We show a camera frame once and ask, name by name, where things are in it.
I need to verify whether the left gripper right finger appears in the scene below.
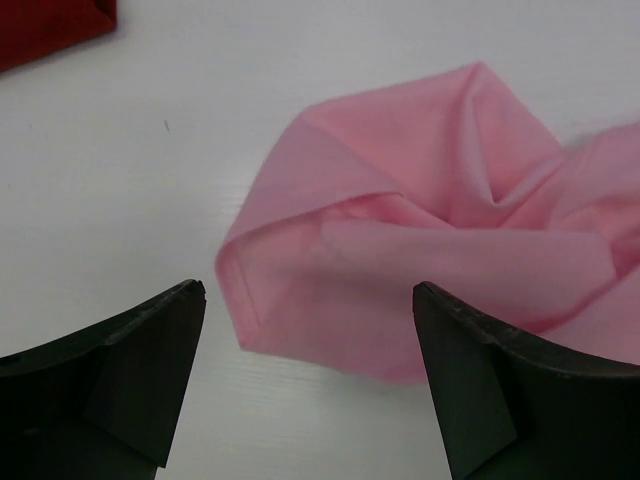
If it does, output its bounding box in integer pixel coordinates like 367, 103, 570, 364
413, 282, 639, 479

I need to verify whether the pink t shirt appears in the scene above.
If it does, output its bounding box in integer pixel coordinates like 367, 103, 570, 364
215, 63, 639, 383

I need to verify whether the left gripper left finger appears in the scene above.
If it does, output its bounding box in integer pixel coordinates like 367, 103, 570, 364
1, 279, 206, 480

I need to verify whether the dark red folded t shirt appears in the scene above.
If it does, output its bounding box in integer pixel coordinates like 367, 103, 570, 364
1, 0, 118, 72

